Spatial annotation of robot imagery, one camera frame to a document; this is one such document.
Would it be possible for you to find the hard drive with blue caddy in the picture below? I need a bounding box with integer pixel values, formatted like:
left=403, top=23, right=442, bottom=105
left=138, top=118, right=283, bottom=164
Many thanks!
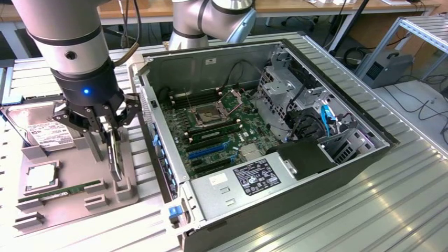
left=0, top=89, right=71, bottom=124

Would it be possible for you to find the blue case latch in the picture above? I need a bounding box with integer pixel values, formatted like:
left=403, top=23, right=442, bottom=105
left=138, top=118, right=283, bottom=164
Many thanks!
left=167, top=206, right=185, bottom=220

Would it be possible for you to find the blue expansion slot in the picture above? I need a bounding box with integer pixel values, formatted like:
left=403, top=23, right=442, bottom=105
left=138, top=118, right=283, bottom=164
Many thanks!
left=189, top=147, right=234, bottom=160

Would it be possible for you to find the open black PC case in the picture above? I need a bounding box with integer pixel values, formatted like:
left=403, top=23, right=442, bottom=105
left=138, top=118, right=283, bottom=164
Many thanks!
left=129, top=38, right=401, bottom=252

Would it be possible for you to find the silver hard disk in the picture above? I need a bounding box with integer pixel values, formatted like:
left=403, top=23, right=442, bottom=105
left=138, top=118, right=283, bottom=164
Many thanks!
left=0, top=101, right=83, bottom=153

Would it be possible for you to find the black RAM slot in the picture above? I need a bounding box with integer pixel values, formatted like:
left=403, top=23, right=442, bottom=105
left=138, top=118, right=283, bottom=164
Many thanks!
left=173, top=93, right=222, bottom=106
left=174, top=97, right=223, bottom=110
left=182, top=119, right=242, bottom=134
left=173, top=90, right=221, bottom=102

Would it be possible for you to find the grey parts rack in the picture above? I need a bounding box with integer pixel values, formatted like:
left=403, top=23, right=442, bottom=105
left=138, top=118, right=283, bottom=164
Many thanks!
left=10, top=128, right=142, bottom=238

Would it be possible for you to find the silver power supply unit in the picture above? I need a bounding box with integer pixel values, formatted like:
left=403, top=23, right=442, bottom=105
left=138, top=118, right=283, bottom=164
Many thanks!
left=189, top=156, right=303, bottom=221

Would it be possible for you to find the silver CPU chip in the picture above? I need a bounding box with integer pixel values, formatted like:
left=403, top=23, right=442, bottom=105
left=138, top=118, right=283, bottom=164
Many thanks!
left=26, top=164, right=61, bottom=190

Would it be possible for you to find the grey machine box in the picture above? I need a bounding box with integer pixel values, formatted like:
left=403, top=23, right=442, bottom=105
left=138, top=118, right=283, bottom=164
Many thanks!
left=357, top=51, right=415, bottom=89

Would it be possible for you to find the CPU socket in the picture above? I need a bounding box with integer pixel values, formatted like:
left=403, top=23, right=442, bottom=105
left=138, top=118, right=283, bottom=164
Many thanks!
left=191, top=104, right=230, bottom=127

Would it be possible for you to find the black disk connector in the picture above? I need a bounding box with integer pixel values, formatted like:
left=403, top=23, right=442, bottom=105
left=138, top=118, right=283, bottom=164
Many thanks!
left=286, top=109, right=323, bottom=140

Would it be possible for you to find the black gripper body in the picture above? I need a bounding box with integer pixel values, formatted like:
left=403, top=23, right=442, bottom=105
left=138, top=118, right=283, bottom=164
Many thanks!
left=51, top=62, right=127, bottom=132

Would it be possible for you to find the blue wire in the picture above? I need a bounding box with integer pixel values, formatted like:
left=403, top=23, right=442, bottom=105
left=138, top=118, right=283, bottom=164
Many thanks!
left=319, top=104, right=341, bottom=139

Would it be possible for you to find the black slanted pole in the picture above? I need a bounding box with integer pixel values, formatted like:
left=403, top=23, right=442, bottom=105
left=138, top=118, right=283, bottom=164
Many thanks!
left=327, top=0, right=371, bottom=55

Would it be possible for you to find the metal socket cover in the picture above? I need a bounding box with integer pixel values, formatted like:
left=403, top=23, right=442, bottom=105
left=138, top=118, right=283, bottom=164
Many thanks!
left=217, top=88, right=246, bottom=116

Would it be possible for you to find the green RAM stick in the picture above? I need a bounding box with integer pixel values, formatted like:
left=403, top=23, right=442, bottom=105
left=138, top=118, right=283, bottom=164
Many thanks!
left=191, top=125, right=243, bottom=141
left=18, top=181, right=102, bottom=203

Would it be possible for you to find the aluminium profile frame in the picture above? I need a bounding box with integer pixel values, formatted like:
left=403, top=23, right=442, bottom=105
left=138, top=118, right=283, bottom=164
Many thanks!
left=357, top=14, right=448, bottom=82

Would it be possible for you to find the silver finned heatsink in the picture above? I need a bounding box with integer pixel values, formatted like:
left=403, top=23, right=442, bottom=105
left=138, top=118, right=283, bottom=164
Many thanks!
left=241, top=145, right=263, bottom=161

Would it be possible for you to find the grey perforated disk bay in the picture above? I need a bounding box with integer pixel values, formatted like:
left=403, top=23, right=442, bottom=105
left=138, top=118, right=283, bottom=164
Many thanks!
left=318, top=128, right=379, bottom=165

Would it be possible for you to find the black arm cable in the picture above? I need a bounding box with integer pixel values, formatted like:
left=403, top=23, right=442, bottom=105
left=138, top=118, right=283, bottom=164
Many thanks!
left=114, top=0, right=142, bottom=65

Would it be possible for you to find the black rating label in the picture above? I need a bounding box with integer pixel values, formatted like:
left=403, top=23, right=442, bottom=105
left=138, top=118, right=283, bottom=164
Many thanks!
left=233, top=159, right=283, bottom=197

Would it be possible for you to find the silver disk bay cage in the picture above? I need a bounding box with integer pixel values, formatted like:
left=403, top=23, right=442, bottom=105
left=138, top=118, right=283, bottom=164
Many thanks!
left=258, top=65, right=331, bottom=140

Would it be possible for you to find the black plastic shroud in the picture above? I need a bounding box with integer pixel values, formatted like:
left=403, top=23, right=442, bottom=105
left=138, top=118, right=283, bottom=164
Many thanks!
left=266, top=138, right=341, bottom=181

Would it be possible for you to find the graphics card with metal bracket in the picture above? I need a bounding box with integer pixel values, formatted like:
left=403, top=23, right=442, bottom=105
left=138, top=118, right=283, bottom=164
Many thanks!
left=103, top=123, right=129, bottom=182

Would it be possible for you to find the green motherboard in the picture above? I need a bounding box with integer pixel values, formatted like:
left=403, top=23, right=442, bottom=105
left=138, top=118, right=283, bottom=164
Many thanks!
left=161, top=88, right=282, bottom=180

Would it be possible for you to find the black office chair base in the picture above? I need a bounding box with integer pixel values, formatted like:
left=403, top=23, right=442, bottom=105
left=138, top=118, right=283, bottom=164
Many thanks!
left=266, top=15, right=321, bottom=34

